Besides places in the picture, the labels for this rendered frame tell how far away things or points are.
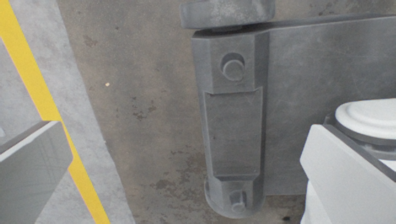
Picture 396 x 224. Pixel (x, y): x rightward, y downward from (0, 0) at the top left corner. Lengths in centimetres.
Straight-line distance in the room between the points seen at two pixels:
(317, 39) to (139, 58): 45
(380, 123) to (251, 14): 27
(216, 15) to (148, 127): 47
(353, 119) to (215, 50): 26
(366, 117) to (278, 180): 31
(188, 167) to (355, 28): 64
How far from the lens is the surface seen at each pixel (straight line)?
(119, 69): 68
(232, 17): 40
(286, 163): 60
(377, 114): 43
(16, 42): 85
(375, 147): 41
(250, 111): 47
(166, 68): 64
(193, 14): 42
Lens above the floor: 61
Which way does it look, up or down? 62 degrees down
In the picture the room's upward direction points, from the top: 172 degrees counter-clockwise
